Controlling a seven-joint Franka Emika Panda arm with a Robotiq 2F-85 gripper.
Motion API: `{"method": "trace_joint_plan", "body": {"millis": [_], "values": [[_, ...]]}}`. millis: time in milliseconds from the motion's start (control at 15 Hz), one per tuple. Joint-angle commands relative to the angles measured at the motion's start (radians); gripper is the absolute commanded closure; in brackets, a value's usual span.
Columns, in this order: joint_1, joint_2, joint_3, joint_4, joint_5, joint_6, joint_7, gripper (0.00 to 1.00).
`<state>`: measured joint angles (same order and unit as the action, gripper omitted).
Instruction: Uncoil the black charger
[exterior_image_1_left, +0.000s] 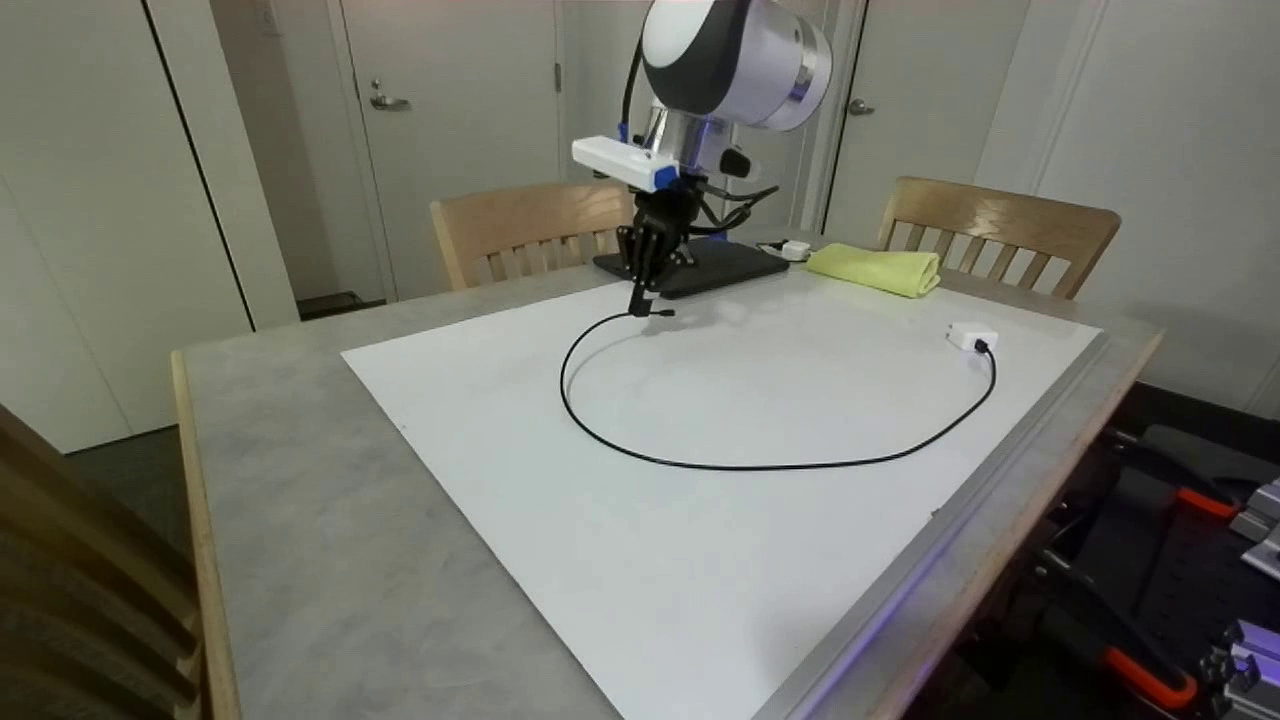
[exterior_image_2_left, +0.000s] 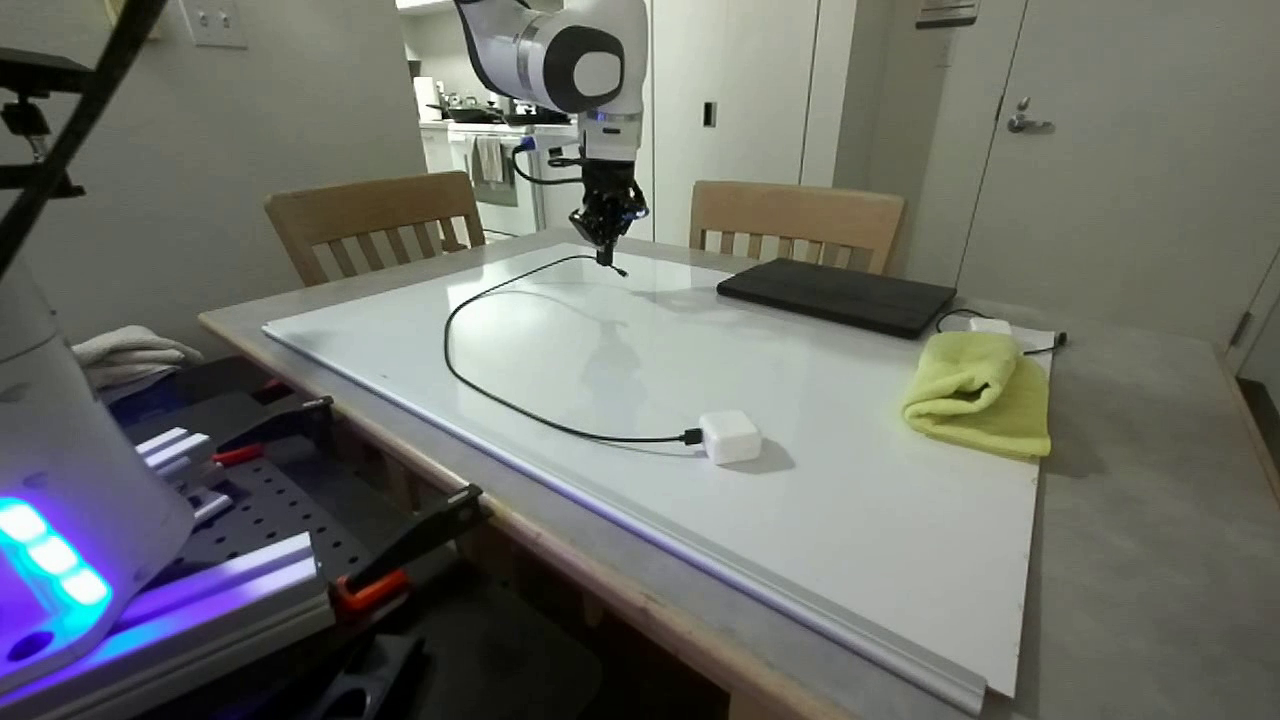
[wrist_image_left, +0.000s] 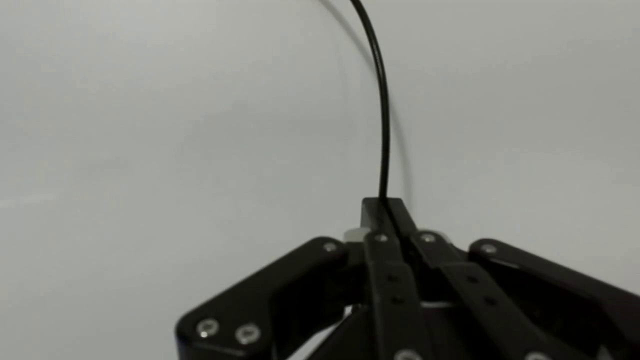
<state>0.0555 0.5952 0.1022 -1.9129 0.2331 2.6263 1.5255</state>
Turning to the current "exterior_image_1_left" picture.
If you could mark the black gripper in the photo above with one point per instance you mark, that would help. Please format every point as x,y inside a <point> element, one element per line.
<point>666,220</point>

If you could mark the white charger adapter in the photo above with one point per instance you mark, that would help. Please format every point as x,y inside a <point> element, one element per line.
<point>965,333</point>

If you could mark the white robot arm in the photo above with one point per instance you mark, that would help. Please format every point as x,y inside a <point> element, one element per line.
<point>763,62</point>

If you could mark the black closed laptop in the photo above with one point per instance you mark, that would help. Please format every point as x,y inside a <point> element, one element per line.
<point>727,265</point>

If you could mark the small white object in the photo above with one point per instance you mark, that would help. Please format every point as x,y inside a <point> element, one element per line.
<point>795,248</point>

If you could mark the wooden slat-back chair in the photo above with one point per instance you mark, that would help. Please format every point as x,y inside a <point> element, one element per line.
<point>81,584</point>
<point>1002,214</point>
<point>506,214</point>

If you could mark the grey room door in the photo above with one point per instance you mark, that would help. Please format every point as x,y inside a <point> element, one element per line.
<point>935,105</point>
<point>454,163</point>

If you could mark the yellow folded cloth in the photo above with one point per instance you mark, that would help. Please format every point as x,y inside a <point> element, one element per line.
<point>881,270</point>

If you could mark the large white board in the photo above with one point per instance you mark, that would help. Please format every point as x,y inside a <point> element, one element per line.
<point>600,560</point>

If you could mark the short aluminium extrusion pieces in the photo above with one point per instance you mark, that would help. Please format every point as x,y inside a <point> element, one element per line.
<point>1263,522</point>

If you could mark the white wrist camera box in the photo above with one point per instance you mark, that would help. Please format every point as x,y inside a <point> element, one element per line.
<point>614,158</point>

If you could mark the long aluminium extrusion rail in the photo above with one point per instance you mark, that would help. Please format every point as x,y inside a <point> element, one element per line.
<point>1253,667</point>

